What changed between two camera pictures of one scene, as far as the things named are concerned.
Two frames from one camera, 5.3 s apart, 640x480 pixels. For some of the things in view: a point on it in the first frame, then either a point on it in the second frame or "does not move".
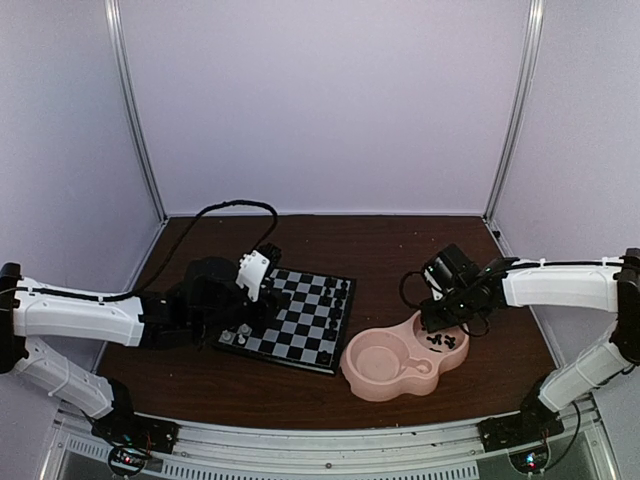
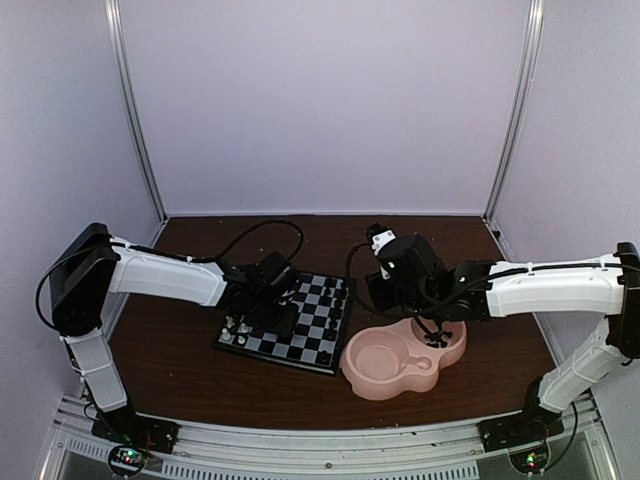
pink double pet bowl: [382, 364] does not move
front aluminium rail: [448, 451] does not move
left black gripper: [269, 308] to [288, 324]
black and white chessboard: [308, 331] does not move
